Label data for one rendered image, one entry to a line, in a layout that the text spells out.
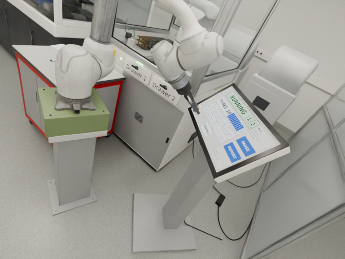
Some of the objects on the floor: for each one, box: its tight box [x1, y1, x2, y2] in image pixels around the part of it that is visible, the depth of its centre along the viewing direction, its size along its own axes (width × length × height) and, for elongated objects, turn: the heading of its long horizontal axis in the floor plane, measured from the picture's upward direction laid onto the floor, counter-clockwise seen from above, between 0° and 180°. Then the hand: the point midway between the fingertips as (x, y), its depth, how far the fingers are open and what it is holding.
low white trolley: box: [12, 45, 126, 146], centre depth 170 cm, size 58×62×76 cm
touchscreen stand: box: [132, 146, 216, 253], centre depth 123 cm, size 50×45×102 cm
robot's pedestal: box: [47, 131, 107, 216], centre depth 124 cm, size 30×30×76 cm
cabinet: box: [112, 64, 198, 172], centre depth 215 cm, size 95×103×80 cm
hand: (198, 112), depth 99 cm, fingers closed
